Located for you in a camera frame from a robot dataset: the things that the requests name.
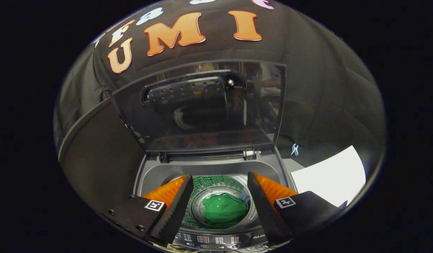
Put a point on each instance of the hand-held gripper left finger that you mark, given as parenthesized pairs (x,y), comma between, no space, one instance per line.
(176,211)

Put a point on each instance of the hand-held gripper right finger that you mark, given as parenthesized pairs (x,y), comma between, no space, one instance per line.
(265,211)

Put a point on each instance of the white paper sheet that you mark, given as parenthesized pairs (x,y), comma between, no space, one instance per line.
(332,175)

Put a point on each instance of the dark washing machine lid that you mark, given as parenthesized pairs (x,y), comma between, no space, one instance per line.
(202,133)

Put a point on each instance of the green polo shirt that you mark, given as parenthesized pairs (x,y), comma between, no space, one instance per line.
(223,211)

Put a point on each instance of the grey top-load washing machine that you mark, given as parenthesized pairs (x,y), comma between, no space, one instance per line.
(156,175)

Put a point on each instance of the light blue clip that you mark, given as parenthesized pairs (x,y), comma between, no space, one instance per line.
(294,150)

